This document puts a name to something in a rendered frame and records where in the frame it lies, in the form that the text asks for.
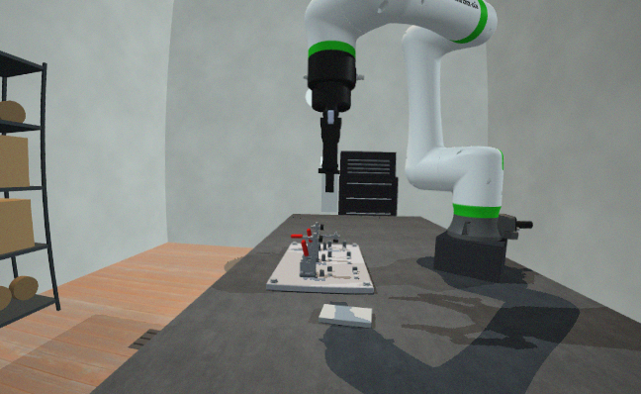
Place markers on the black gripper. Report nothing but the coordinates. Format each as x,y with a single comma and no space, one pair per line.
329,96

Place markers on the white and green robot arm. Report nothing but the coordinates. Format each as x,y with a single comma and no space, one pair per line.
473,174

